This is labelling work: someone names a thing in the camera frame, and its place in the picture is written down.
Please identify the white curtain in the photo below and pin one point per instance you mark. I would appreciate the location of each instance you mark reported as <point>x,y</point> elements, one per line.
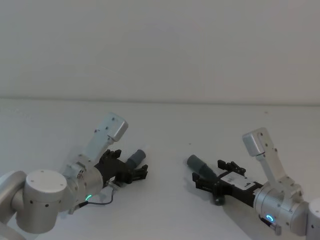
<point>160,50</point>

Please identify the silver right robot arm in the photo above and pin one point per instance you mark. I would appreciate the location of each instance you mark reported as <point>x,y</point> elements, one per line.
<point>280,200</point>

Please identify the white table cloth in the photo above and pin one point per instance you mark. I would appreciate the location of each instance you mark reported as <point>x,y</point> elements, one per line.
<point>165,130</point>

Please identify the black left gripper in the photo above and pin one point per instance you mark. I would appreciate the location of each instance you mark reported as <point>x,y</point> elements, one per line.
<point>112,167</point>

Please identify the grey cylinder with white tip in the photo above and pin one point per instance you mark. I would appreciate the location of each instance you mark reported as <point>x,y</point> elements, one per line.
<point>136,157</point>

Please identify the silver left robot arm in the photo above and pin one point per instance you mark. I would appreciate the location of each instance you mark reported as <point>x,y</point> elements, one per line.
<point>45,190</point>

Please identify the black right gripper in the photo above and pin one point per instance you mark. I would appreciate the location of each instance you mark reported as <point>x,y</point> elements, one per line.
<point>237,190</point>

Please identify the plain grey cylinder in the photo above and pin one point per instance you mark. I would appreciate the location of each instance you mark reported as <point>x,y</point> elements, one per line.
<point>200,165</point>

